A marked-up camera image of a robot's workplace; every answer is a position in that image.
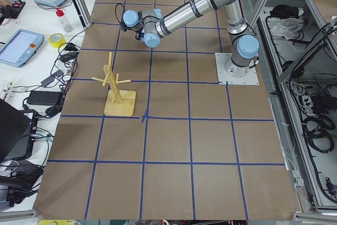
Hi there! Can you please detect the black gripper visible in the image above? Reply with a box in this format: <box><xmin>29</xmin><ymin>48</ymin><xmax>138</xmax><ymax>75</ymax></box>
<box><xmin>135</xmin><ymin>31</ymin><xmax>144</xmax><ymax>42</ymax></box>

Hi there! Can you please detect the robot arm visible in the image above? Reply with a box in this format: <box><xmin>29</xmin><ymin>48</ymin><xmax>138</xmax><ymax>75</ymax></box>
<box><xmin>120</xmin><ymin>0</ymin><xmax>260</xmax><ymax>78</ymax></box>

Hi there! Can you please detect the wooden cup rack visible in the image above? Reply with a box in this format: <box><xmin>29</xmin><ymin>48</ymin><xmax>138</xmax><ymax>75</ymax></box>
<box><xmin>92</xmin><ymin>52</ymin><xmax>136</xmax><ymax>116</ymax></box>

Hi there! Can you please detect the red capped bottle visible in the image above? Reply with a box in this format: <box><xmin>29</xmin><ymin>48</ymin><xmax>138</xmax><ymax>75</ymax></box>
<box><xmin>56</xmin><ymin>7</ymin><xmax>73</xmax><ymax>32</ymax></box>

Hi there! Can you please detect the yellow tape roll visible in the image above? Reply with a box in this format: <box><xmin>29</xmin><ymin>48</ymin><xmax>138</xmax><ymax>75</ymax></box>
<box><xmin>48</xmin><ymin>33</ymin><xmax>66</xmax><ymax>48</ymax></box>

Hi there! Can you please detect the black power adapter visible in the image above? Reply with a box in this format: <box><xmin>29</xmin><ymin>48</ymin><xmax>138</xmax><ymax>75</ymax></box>
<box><xmin>27</xmin><ymin>91</ymin><xmax>61</xmax><ymax>106</ymax></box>

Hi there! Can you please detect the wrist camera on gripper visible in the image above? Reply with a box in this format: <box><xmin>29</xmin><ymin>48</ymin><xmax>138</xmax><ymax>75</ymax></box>
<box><xmin>120</xmin><ymin>21</ymin><xmax>129</xmax><ymax>32</ymax></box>

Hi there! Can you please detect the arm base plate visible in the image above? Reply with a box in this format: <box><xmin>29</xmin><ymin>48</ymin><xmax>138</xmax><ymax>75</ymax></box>
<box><xmin>215</xmin><ymin>53</ymin><xmax>259</xmax><ymax>85</ymax></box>

